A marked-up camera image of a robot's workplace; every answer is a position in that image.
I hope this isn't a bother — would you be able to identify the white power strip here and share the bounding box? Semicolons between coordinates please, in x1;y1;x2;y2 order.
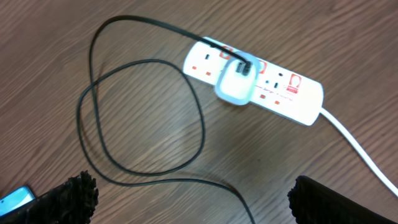
183;42;324;126

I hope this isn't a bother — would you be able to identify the white power strip cord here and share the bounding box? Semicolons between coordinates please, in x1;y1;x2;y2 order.
319;107;398;198

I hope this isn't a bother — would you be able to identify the black USB charging cable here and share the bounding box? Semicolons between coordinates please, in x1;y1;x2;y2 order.
76;15;256;224

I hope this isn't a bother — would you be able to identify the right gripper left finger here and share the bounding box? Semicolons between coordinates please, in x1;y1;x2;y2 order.
1;171;99;224

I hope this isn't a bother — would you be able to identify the white charger plug adapter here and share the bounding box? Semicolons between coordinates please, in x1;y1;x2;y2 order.
215;51;261;106

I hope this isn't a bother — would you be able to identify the Samsung Galaxy smartphone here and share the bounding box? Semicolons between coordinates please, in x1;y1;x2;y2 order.
0;185;35;216

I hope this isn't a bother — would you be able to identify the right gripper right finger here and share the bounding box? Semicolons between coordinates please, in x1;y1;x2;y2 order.
288;175;397;224

